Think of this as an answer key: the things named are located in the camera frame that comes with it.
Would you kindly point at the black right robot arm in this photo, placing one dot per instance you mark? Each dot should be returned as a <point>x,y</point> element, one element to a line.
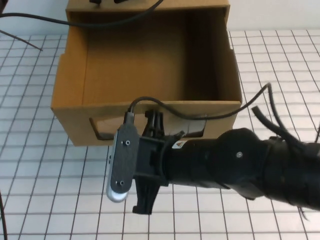
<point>212,160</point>

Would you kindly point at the brown cardboard drawer with window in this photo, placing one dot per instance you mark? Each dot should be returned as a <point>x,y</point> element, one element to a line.
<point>72,120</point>

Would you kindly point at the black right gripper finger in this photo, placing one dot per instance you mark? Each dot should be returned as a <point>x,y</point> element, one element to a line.
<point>146,197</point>
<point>153,122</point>

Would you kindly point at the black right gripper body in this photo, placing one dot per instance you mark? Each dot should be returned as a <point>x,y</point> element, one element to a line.
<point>150,160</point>

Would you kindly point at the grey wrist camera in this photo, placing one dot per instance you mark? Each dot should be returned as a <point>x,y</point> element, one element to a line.
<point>123,162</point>

